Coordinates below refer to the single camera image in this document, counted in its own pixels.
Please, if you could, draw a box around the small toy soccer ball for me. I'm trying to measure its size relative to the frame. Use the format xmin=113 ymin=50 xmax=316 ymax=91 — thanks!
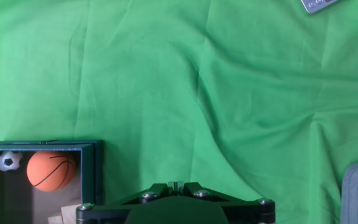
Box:
xmin=0 ymin=151 xmax=24 ymax=172

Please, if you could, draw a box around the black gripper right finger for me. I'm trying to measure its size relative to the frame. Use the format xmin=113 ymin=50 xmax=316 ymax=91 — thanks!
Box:
xmin=176 ymin=181 xmax=276 ymax=224

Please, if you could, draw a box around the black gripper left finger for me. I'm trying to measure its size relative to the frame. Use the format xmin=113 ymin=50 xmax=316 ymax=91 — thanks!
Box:
xmin=75 ymin=181 xmax=176 ymax=224

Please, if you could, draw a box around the green cloth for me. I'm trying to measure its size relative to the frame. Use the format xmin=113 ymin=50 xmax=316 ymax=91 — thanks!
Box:
xmin=0 ymin=0 xmax=358 ymax=224

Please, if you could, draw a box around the small wooden block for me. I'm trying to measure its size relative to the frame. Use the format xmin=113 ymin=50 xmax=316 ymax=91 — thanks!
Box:
xmin=47 ymin=203 xmax=83 ymax=224

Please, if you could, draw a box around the dark green gift box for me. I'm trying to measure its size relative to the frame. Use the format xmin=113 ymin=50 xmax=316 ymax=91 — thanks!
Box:
xmin=0 ymin=139 xmax=104 ymax=224

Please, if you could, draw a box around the orange toy basketball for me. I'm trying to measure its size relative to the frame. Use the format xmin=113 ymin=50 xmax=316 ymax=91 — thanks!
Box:
xmin=26 ymin=151 xmax=77 ymax=193

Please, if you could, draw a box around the silver digital scale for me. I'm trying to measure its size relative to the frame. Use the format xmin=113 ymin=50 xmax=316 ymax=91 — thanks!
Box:
xmin=300 ymin=0 xmax=340 ymax=14

